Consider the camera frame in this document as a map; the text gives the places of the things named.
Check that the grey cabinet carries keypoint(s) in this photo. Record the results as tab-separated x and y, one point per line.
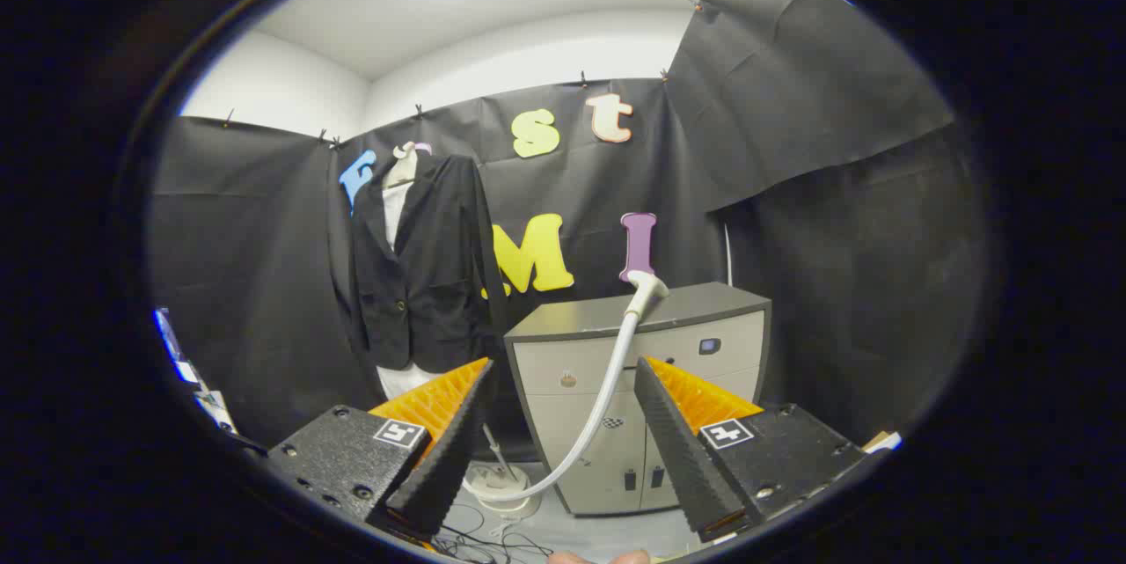
572	423

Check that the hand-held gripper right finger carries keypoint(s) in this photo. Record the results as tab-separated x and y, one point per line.
673	441

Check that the white shirt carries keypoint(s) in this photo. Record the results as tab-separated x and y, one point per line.
394	212

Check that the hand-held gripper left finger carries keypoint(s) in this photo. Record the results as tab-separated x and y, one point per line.
449	458

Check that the black suit jacket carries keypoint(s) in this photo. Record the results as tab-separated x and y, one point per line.
431	265

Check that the white garment steamer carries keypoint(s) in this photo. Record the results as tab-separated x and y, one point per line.
647	287

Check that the white steamer base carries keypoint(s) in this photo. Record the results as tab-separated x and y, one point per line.
497	487

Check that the black backdrop cloth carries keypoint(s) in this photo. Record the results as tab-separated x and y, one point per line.
792	106

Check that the cream clothes hanger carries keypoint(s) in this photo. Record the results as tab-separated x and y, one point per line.
405	164

